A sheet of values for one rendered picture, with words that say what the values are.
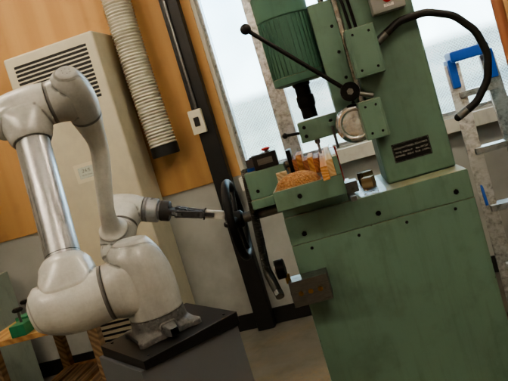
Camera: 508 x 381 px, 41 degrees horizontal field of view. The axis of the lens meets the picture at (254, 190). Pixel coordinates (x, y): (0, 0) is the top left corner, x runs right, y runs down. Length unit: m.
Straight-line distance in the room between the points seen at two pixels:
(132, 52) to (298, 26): 1.60
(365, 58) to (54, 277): 1.10
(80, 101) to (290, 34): 0.69
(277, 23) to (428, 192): 0.71
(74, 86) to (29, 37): 2.05
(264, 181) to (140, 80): 1.59
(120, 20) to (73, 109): 1.65
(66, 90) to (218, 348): 0.87
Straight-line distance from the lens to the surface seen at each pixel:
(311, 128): 2.27
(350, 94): 2.14
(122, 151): 3.60
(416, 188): 2.12
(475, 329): 2.25
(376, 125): 2.11
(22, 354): 4.17
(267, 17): 2.25
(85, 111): 2.14
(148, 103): 3.65
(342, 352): 2.23
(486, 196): 2.99
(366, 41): 2.13
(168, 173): 3.84
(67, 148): 3.72
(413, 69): 2.22
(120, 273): 1.84
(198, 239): 3.87
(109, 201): 2.32
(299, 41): 2.24
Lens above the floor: 1.11
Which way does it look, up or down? 5 degrees down
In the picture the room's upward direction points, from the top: 17 degrees counter-clockwise
